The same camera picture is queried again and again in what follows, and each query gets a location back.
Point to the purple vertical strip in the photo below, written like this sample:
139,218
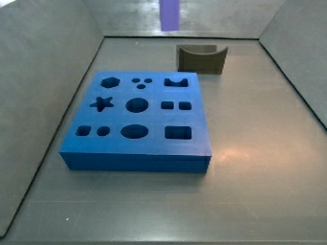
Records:
170,15

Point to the blue shape-sorter block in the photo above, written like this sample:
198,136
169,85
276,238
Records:
139,122

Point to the dark curved-top block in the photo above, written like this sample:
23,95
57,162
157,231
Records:
203,59

